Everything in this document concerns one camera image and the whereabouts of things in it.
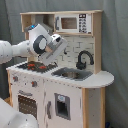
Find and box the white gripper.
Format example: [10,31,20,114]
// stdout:
[40,34,67,65]

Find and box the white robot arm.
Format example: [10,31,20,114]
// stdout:
[0,24,67,128]

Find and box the wooden toy kitchen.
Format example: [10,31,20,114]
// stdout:
[8,10,114,128]

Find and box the black toy faucet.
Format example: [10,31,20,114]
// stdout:
[76,50,94,70]

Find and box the grey toy sink basin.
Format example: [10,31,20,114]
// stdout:
[52,67,92,81]

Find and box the toy microwave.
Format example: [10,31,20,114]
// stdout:
[55,14,92,33]

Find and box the right red stove knob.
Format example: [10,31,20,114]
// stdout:
[31,81,37,87]

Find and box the red stove knob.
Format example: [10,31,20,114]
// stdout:
[12,75,19,83]
[31,81,37,87]

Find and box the left red stove knob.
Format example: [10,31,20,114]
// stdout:
[12,75,19,83]

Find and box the grey toy dishwasher panel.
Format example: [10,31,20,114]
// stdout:
[54,93,71,120]

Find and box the toy oven door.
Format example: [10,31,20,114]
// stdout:
[18,90,37,117]

